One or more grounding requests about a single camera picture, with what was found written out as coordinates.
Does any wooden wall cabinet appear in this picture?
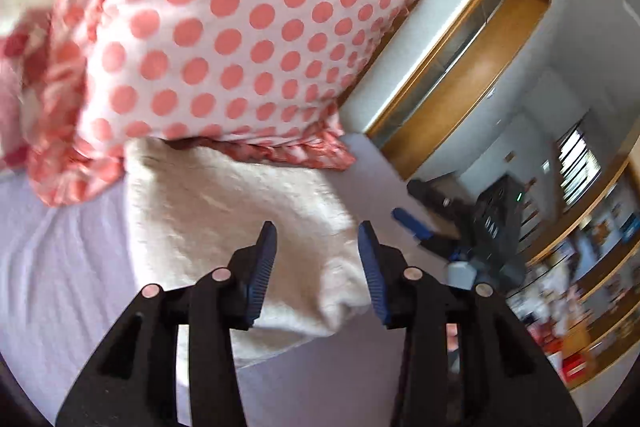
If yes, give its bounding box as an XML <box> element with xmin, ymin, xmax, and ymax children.
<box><xmin>339</xmin><ymin>0</ymin><xmax>557</xmax><ymax>180</ymax></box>

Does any wooden bookshelf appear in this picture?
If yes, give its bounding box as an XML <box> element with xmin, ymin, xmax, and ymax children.
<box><xmin>505</xmin><ymin>142</ymin><xmax>640</xmax><ymax>390</ymax></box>

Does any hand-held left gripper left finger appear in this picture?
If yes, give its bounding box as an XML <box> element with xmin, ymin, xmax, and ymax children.
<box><xmin>55</xmin><ymin>221</ymin><xmax>278</xmax><ymax>427</ymax></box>

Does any cream knit garment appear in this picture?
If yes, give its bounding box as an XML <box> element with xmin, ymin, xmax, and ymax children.
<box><xmin>122</xmin><ymin>138</ymin><xmax>426</xmax><ymax>368</ymax></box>

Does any window with blinds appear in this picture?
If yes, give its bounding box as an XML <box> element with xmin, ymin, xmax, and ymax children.
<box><xmin>556</xmin><ymin>121</ymin><xmax>603</xmax><ymax>205</ymax></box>

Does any pink white checked cloth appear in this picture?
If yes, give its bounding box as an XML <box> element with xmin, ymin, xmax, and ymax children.
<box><xmin>0</xmin><ymin>7</ymin><xmax>57</xmax><ymax>172</ymax></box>

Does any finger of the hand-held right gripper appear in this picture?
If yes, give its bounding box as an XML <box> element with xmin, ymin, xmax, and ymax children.
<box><xmin>391</xmin><ymin>207</ymin><xmax>458</xmax><ymax>258</ymax></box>
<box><xmin>406</xmin><ymin>178</ymin><xmax>468</xmax><ymax>220</ymax></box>

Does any bed with lavender sheet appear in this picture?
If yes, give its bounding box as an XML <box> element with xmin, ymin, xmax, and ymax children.
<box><xmin>0</xmin><ymin>133</ymin><xmax>453</xmax><ymax>427</ymax></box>

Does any pink polka dot pillow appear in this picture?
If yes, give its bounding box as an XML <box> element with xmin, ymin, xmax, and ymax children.
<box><xmin>26</xmin><ymin>0</ymin><xmax>432</xmax><ymax>208</ymax></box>

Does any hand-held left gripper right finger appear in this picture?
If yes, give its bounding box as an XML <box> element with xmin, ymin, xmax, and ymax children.
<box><xmin>357</xmin><ymin>220</ymin><xmax>584</xmax><ymax>427</ymax></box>

